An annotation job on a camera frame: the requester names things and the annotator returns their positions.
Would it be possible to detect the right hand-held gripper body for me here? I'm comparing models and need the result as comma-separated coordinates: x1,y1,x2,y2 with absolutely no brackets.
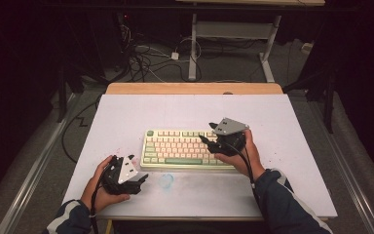
212,117,250,158

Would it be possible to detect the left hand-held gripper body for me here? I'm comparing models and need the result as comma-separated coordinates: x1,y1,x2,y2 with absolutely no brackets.
101,154,144,196

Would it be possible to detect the green and cream keyboard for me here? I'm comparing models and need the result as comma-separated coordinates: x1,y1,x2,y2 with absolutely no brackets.
139,129,237,171

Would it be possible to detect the person's left hand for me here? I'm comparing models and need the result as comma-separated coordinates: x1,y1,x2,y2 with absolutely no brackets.
80,155,131,215

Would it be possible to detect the person's right hand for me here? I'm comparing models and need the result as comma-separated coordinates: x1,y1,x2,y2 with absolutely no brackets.
213,129,266,182

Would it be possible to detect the small clear blue object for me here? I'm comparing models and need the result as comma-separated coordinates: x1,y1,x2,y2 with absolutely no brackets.
158,173,175,189

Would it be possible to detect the white table cover sheet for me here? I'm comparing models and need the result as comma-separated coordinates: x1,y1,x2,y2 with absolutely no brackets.
61,93,339,219

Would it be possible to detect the wooden table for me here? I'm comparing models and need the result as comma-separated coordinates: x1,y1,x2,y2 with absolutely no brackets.
105,82,284,96

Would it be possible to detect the black stand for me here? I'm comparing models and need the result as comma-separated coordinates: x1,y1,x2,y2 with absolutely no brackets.
56,48,113,124
281,61,336,135

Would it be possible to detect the white-framed desk with wooden top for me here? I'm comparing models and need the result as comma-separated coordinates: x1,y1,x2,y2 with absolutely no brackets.
174,0,326,83

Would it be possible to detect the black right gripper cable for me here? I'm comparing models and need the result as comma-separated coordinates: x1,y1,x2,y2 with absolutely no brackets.
225,142,263,211

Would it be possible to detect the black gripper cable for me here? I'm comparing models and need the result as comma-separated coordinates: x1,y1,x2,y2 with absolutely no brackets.
225,142,263,211
89,164,111,234

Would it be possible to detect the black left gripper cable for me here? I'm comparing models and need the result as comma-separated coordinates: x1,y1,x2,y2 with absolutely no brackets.
89,164,111,234

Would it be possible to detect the black floor cable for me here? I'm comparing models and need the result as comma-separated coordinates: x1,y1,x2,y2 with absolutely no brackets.
60,93,104,164

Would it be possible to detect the metal floor rail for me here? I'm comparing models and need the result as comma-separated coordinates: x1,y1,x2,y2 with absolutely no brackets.
0,93,81,234
306,96,374,234

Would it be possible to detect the tangle of floor cables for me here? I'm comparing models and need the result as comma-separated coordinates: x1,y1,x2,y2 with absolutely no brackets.
118,22,204,84

